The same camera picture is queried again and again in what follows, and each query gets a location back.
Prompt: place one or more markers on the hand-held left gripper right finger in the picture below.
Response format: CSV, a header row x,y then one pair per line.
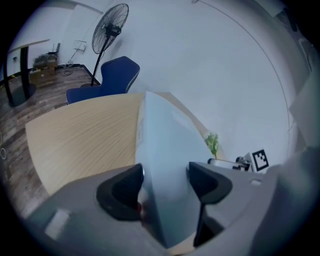
x,y
225,190

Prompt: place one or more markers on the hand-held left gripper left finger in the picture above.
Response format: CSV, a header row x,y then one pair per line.
x,y
82,212

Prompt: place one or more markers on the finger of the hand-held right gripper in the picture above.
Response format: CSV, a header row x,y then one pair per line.
x,y
222,163

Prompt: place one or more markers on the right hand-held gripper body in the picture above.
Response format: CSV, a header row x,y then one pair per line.
x,y
260,161

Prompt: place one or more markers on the light blue-grey panel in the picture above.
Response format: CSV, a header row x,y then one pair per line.
x,y
170,150

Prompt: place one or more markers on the wooden work table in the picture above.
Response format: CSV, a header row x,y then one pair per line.
x,y
82,137

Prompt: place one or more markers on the white flower plant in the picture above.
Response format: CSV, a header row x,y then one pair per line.
x,y
212,141

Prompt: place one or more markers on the person's white shirt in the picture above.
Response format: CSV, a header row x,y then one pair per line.
x,y
308,110

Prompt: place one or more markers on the blue chair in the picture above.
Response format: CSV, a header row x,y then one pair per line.
x,y
117,77

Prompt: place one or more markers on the cardboard boxes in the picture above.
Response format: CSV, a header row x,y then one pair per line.
x,y
43,70

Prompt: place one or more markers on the round white table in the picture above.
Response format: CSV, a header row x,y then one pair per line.
x,y
25,67

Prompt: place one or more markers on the small black router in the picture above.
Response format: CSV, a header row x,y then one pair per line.
x,y
54,49

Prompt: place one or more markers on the white wall socket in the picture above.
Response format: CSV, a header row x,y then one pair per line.
x,y
80,45

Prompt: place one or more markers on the black pedestal fan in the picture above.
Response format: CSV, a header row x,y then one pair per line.
x,y
110,27

